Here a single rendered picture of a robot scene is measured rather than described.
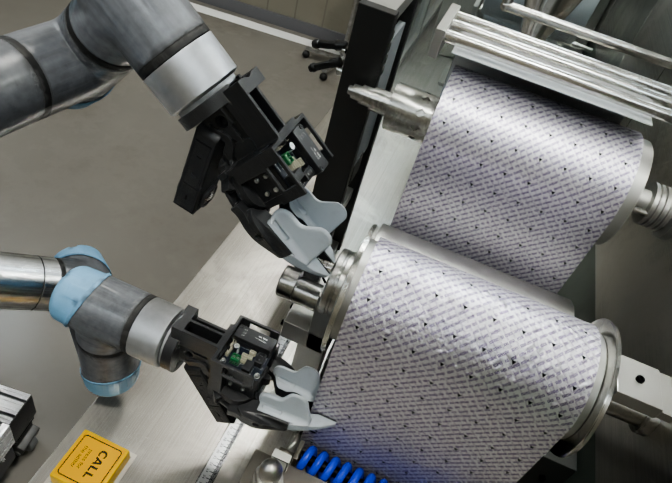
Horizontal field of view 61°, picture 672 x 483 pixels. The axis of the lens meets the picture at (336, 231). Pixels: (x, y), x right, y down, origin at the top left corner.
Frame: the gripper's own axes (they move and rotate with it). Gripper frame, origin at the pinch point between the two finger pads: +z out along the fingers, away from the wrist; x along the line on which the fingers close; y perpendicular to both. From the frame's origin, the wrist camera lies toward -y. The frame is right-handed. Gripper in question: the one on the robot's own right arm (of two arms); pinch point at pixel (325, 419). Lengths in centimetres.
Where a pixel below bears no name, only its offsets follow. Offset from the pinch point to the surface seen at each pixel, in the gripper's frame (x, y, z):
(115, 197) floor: 118, -109, -119
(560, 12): 74, 30, 10
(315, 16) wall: 332, -95, -114
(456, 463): -0.3, 3.4, 15.2
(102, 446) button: -7.6, -16.5, -25.9
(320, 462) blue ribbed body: -2.7, -4.7, 1.4
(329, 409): -0.3, 2.6, 0.0
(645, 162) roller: 28.1, 30.9, 22.3
